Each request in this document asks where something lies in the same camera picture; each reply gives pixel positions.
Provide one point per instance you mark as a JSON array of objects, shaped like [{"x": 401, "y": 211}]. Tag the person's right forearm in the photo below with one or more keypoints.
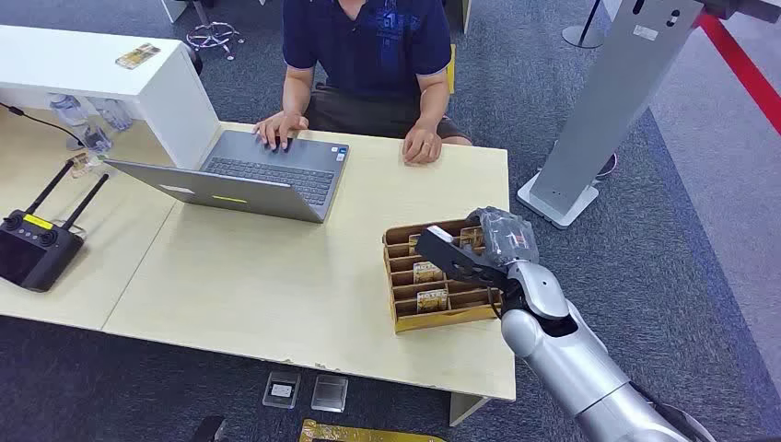
[{"x": 296, "y": 91}]

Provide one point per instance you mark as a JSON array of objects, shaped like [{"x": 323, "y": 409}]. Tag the yellow chair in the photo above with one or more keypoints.
[{"x": 451, "y": 68}]

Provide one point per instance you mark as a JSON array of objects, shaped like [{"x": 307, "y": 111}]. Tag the person's right hand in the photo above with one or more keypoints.
[{"x": 279, "y": 128}]

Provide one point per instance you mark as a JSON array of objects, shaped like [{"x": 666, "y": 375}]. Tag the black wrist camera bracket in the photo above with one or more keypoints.
[{"x": 454, "y": 259}]

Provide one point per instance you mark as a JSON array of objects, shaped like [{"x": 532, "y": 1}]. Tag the stanchion post with base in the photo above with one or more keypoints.
[{"x": 584, "y": 33}]

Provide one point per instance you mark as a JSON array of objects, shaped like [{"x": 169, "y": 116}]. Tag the white desk shelf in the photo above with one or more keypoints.
[{"x": 91, "y": 67}]

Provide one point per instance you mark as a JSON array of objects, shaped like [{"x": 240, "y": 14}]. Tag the person's left hand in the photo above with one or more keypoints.
[{"x": 421, "y": 146}]

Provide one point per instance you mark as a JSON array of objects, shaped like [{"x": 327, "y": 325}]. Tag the gold hotel card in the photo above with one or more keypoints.
[
  {"x": 432, "y": 301},
  {"x": 427, "y": 272},
  {"x": 471, "y": 237},
  {"x": 414, "y": 244}
]

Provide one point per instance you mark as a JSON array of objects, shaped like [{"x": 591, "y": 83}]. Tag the small clear grey box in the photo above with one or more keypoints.
[{"x": 329, "y": 393}]

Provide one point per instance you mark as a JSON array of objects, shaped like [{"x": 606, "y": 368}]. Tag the chrome chair base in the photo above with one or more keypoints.
[{"x": 212, "y": 35}]

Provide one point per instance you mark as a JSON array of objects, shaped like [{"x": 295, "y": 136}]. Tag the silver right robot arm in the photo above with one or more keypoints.
[{"x": 573, "y": 360}]

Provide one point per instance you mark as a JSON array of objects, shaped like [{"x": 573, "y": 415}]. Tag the person's hand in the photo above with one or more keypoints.
[
  {"x": 421, "y": 146},
  {"x": 279, "y": 128}
]

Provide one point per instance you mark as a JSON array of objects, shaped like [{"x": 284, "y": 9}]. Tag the red barrier belt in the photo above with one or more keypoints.
[{"x": 741, "y": 67}]

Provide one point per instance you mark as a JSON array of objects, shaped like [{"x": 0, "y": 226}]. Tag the clear plastic water bottle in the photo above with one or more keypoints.
[
  {"x": 115, "y": 114},
  {"x": 76, "y": 119}
]

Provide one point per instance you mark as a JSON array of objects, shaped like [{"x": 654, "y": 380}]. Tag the table leg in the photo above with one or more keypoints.
[{"x": 465, "y": 410}]

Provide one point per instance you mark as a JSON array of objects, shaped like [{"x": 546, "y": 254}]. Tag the grey kiosk stand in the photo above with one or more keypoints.
[{"x": 610, "y": 97}]

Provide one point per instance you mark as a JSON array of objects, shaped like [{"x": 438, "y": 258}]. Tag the wooden card holder box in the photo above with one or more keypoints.
[{"x": 427, "y": 322}]

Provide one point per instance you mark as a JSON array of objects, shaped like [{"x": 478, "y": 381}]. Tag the person's left forearm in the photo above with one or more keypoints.
[{"x": 433, "y": 100}]

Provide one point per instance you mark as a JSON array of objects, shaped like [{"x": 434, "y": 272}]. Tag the black remote controller with antennas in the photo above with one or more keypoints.
[{"x": 33, "y": 250}]

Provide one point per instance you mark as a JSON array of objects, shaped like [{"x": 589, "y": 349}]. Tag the person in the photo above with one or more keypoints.
[{"x": 366, "y": 55}]

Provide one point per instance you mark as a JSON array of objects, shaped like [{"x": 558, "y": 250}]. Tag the small clear box with label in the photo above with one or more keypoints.
[{"x": 281, "y": 390}]

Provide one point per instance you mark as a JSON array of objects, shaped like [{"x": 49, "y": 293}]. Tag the black object on floor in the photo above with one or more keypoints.
[{"x": 207, "y": 431}]

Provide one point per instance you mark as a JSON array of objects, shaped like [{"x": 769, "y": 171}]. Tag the gold card on shelf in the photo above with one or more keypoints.
[{"x": 138, "y": 55}]

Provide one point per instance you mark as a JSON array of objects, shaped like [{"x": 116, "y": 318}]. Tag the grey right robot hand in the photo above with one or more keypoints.
[{"x": 509, "y": 235}]

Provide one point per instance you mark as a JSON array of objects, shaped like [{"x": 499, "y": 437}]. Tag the grey laptop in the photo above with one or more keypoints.
[{"x": 244, "y": 192}]

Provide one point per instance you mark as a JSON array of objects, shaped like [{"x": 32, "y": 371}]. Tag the gold foil sheet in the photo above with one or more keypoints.
[{"x": 354, "y": 434}]

